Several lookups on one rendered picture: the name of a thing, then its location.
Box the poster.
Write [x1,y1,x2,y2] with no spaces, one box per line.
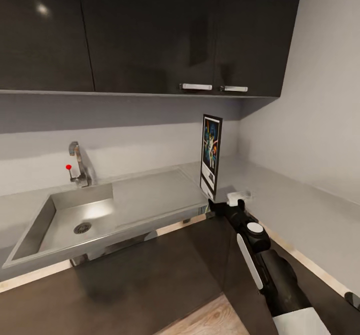
[201,114,223,195]

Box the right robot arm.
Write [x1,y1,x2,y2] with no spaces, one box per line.
[208,190,331,335]

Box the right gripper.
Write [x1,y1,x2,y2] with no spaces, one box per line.
[208,199,245,224]

